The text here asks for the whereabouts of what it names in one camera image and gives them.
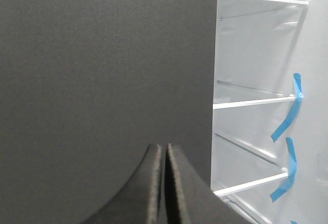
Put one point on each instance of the white fridge interior cabinet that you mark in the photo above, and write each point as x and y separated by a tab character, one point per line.
263	51

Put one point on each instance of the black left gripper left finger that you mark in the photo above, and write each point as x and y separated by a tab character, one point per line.
138	201

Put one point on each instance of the glass fridge shelf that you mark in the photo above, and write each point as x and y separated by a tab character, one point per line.
233	96
237	165
236	8

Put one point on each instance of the blue tape strip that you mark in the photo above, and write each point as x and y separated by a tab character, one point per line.
294	109
292	170

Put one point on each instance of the upper glass fridge shelf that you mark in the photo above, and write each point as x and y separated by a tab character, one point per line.
233	96

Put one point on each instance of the lower glass fridge shelf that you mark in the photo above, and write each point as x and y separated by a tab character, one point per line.
237	165

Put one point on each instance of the top blue tape strip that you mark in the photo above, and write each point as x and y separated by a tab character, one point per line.
294	109

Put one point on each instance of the top glass fridge shelf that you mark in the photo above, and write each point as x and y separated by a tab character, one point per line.
236	8

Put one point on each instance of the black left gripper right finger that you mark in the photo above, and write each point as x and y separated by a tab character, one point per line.
188	198

